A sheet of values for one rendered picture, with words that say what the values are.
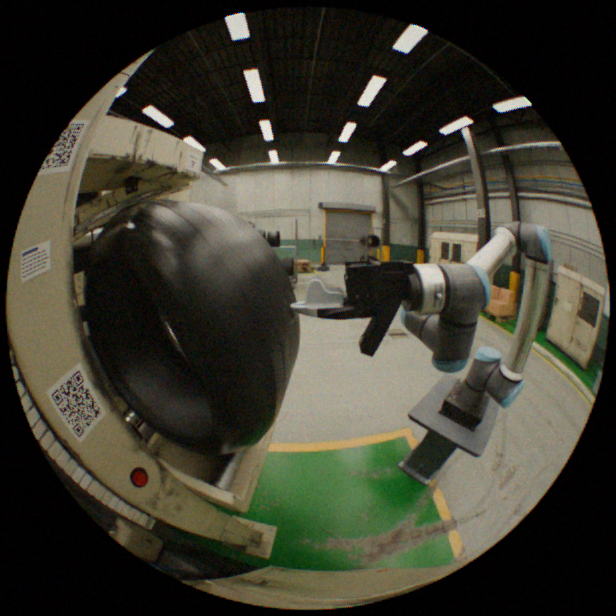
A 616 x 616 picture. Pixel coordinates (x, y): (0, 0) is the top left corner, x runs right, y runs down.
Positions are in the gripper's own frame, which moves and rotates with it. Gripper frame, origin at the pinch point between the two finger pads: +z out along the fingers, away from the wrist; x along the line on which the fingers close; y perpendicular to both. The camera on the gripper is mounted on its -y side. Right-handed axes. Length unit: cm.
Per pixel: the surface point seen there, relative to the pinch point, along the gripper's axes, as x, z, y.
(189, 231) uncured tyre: 14.1, 8.4, 15.0
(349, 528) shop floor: 17, -13, -125
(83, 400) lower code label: 31.6, 19.7, 1.5
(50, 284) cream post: 30.7, 18.3, 14.6
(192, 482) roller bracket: 25.6, 20.9, -25.5
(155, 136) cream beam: -5, 39, 57
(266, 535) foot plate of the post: 28, 32, -118
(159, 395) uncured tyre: 5, 46, -22
